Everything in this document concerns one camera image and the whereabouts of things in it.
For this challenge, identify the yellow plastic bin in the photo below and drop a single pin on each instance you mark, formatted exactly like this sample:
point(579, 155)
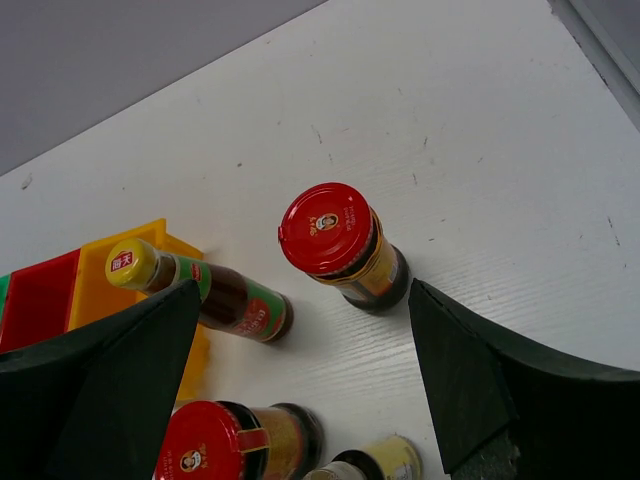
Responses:
point(95, 298)

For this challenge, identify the red plastic bin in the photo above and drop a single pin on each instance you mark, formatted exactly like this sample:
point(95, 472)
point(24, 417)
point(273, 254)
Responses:
point(38, 302)

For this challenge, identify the green plastic bin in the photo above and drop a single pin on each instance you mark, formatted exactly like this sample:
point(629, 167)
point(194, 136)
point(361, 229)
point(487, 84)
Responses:
point(4, 285)

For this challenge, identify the red-lid chili sauce jar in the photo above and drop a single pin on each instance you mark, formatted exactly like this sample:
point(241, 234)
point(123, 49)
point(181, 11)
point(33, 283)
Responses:
point(332, 234)

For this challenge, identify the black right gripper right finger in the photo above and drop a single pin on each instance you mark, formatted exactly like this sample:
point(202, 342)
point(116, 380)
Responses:
point(504, 406)

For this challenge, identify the yellow-label small condiment bottle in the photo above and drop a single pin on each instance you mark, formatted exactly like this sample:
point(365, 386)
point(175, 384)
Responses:
point(393, 458)

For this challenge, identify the yellow-cap green-label sauce bottle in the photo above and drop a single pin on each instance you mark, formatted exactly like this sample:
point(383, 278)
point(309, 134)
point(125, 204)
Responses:
point(230, 301)

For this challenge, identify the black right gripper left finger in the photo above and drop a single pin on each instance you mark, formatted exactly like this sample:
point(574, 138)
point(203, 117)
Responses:
point(95, 403)

